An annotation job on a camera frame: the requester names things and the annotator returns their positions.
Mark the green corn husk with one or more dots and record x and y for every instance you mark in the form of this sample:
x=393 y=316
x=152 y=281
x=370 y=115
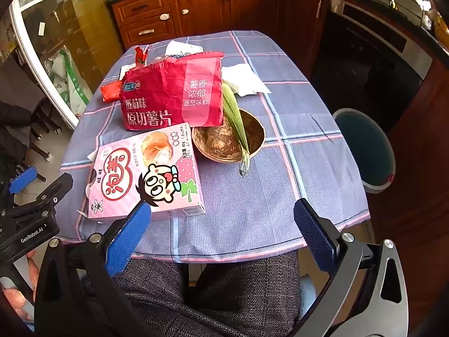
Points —
x=233 y=112

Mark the pink snack box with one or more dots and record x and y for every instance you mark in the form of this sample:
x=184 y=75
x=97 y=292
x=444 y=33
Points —
x=140 y=175

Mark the person's light blue fleece clothing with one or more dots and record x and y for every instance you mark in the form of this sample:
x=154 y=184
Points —
x=307 y=289

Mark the glass sliding door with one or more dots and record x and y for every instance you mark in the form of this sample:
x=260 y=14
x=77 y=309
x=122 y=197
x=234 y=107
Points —
x=70 y=42

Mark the red chip bag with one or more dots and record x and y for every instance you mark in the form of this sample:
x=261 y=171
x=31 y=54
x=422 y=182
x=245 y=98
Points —
x=168 y=94

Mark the white floral paper cup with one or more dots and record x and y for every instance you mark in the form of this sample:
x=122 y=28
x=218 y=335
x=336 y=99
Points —
x=180 y=48

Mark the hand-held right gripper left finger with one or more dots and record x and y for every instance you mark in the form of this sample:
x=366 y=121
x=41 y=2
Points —
x=129 y=235

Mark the white tissue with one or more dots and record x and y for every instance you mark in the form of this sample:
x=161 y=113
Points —
x=245 y=80

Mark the purple checked tablecloth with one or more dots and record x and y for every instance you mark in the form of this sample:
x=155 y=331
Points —
x=315 y=168

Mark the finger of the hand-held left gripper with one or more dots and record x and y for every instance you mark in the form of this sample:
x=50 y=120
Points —
x=22 y=179
x=52 y=189

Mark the coconut shell bowl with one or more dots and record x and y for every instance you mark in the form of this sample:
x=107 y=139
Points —
x=217 y=140

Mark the red yellow snack wrapper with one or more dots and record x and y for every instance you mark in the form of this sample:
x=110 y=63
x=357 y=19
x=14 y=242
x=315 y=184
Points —
x=112 y=91

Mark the black built-in appliance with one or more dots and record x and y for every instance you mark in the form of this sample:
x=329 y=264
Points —
x=368 y=66

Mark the person's left hand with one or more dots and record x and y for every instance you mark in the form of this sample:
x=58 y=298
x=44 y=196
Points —
x=14 y=298

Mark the white paper scrap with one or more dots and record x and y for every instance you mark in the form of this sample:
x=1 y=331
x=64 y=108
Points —
x=126 y=71

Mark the tall wooden cabinet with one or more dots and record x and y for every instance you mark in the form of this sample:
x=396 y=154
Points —
x=414 y=200

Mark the wooden kitchen cabinet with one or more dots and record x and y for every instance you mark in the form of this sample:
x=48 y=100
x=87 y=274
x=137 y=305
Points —
x=200 y=7

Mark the teal trash bin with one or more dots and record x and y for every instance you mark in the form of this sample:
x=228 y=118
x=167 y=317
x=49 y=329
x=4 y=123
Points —
x=364 y=147

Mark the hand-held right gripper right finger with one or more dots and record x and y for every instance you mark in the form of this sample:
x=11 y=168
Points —
x=314 y=235

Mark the grey woven fabric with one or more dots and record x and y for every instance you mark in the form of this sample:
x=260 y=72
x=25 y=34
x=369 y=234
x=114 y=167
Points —
x=228 y=298

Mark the dark cloth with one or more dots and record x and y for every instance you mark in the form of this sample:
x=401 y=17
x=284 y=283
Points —
x=12 y=137

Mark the black chair base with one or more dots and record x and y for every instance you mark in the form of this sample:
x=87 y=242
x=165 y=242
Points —
x=44 y=126

